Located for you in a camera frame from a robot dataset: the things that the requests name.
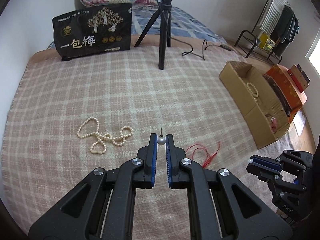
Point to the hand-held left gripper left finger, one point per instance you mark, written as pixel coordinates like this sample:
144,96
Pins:
153,160

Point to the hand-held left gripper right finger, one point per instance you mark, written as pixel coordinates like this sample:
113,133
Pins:
170,160

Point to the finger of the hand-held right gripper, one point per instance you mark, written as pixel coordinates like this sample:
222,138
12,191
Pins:
260,172
267,162

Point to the small red trinket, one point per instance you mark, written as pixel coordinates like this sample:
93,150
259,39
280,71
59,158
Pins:
273,125

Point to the cardboard box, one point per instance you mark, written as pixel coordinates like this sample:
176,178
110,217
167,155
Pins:
252,112

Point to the orange gift box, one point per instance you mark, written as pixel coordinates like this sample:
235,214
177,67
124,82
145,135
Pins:
285,82

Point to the beige plaid blanket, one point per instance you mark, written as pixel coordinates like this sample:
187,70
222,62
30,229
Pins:
100,92

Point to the tan and red flat box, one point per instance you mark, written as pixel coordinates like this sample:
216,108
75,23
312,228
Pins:
298,76

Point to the window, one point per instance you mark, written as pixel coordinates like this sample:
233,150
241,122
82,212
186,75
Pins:
315,60

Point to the yellow box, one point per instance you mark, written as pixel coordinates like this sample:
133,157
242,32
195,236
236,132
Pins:
266,42

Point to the black tripod stand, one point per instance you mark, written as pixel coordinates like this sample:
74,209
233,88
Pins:
163,30

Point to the black metal clothes rack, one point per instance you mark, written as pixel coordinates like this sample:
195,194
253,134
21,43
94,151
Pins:
243,33

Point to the dark hanging clothes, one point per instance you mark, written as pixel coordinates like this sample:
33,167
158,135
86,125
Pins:
285,27

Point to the blue patterned bedsheet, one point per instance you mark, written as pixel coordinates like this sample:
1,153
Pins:
190,25

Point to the black printed snack bag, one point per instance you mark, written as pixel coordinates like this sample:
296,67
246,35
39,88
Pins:
92,30

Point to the striped hanging towel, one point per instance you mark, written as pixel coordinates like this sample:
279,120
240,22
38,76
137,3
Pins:
275,10

